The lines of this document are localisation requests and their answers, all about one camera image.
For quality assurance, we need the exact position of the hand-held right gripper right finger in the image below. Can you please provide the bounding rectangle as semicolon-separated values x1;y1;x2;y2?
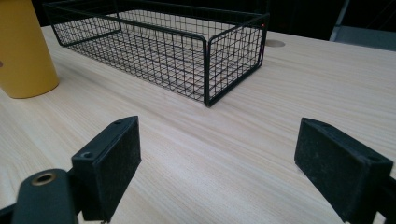
293;117;394;224

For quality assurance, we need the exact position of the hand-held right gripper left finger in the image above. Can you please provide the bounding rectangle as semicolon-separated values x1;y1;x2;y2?
71;115;142;223

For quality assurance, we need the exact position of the grey metal stand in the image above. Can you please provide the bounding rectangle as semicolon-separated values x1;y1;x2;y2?
329;0;396;52

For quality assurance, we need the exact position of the yellow cylindrical container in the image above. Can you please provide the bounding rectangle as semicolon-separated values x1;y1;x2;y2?
0;0;61;100

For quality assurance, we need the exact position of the black wire mesh basket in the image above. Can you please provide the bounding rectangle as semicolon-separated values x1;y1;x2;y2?
42;0;271;108

